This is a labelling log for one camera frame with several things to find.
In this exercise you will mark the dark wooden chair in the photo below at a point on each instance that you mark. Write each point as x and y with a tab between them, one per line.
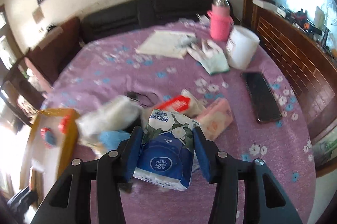
15	92

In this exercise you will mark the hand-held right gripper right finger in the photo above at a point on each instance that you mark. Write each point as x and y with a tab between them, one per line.
204	160

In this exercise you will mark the small wall paper note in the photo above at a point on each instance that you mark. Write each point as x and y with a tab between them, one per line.
37	14

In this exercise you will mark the white plastic bag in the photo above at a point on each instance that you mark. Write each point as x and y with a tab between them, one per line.
110	114

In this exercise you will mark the pink insulated bottle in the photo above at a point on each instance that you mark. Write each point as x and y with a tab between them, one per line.
219	26

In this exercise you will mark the blue floral tissue pack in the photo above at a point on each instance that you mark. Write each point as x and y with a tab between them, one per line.
163	155

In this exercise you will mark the white paper roll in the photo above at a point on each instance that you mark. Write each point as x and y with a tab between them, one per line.
242	47

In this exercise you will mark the yellow storage box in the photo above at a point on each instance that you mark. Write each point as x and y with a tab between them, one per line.
67	145

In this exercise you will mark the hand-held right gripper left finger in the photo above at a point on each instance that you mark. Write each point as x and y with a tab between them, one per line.
133	160

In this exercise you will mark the red label tissue pack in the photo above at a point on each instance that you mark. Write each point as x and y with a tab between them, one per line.
179	104

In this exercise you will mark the white flat box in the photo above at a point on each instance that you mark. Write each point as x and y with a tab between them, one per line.
263	3

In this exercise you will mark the white paper sheet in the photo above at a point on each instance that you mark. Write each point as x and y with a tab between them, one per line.
163	42

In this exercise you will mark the black smartphone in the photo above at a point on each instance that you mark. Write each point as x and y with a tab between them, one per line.
260	97

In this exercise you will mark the pink tissue pack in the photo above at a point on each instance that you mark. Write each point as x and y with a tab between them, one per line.
216	118

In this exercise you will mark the black padded headboard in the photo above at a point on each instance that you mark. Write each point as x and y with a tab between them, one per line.
118	18

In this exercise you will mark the clutter of small items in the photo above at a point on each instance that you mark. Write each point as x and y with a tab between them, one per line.
302	17

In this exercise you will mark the light blue cloth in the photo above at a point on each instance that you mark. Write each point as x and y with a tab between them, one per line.
113	138

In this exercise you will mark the white and green gloves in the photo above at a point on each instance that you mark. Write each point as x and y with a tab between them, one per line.
213	60

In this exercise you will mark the brown wooden slatted cabinet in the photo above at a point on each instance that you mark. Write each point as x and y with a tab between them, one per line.
289	55

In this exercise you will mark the red and blue packet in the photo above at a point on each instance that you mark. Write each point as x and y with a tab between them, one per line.
47	135

